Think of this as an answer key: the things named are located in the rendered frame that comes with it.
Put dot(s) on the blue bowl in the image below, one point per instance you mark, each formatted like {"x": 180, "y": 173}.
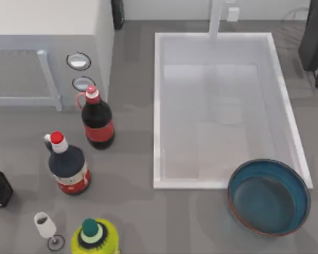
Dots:
{"x": 267, "y": 201}

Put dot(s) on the clear wine glass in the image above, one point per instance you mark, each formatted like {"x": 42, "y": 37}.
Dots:
{"x": 45, "y": 226}

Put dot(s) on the black block behind microwave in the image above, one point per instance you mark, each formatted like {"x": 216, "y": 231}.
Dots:
{"x": 118, "y": 13}

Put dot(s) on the white sink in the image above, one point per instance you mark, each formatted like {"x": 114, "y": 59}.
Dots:
{"x": 217, "y": 116}

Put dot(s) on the white wall socket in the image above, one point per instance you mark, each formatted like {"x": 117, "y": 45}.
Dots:
{"x": 233, "y": 13}

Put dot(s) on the large microwave knob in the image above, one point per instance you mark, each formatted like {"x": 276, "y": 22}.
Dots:
{"x": 78, "y": 61}

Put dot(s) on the dark bottle with red label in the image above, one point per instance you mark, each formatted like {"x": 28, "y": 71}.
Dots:
{"x": 98, "y": 121}

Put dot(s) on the small microwave knob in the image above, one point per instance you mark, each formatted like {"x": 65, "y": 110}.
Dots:
{"x": 82, "y": 83}

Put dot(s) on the tall white tap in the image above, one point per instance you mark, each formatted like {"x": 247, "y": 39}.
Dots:
{"x": 216, "y": 18}

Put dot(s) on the dark bottle with white neck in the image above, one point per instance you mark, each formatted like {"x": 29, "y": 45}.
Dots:
{"x": 68, "y": 166}

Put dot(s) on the pale microwave oven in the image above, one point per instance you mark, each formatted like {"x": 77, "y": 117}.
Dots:
{"x": 21, "y": 39}

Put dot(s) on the yellow-green bottle with green cap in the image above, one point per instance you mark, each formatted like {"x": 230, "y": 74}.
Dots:
{"x": 95, "y": 238}

